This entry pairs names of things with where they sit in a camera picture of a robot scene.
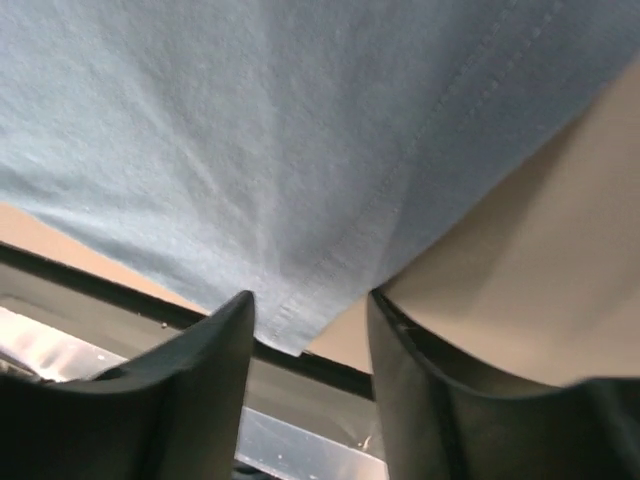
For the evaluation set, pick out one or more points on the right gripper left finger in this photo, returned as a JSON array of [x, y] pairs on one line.
[[170, 413]]

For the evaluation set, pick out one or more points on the grey-blue t-shirt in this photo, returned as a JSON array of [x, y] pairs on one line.
[[304, 150]]

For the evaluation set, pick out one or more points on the front aluminium rail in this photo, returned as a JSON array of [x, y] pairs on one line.
[[292, 427]]

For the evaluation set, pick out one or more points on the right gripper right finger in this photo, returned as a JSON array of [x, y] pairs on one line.
[[445, 414]]

